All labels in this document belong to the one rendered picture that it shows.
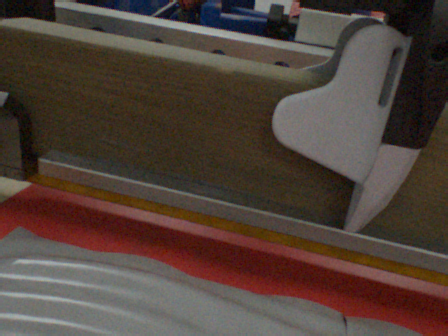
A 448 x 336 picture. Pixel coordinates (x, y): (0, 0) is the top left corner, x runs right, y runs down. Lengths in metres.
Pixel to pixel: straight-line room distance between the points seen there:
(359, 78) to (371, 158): 0.03
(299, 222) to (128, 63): 0.11
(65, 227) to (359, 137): 0.17
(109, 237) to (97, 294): 0.05
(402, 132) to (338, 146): 0.03
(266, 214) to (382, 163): 0.06
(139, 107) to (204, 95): 0.04
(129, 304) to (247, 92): 0.11
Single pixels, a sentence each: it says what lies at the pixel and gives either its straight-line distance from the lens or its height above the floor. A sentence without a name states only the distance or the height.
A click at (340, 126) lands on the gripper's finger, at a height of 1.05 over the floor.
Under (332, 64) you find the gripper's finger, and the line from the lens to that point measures 0.23.
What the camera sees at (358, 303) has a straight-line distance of 0.23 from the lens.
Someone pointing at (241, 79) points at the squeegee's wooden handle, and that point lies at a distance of 0.19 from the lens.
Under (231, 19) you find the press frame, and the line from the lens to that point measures 0.90.
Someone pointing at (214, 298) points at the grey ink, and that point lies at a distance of 0.19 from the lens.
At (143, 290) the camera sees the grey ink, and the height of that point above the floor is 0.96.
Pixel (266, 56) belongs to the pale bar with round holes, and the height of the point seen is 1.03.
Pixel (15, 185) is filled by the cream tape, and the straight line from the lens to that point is 0.29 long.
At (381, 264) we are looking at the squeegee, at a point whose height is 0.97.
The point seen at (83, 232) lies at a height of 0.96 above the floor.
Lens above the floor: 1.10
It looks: 25 degrees down
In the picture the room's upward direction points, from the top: 9 degrees clockwise
